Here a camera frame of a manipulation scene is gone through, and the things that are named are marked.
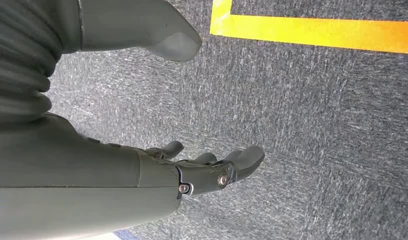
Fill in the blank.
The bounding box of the yellow floor tape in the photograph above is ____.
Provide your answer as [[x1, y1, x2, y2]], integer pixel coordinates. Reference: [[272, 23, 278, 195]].
[[209, 0, 408, 55]]

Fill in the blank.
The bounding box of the robot right arm ribbed sleeve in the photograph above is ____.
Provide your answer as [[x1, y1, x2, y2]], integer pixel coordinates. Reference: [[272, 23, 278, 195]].
[[0, 0, 64, 126]]

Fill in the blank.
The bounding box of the white panel with blue edge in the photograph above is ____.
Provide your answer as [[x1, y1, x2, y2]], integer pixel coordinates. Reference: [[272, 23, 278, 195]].
[[84, 229, 140, 240]]

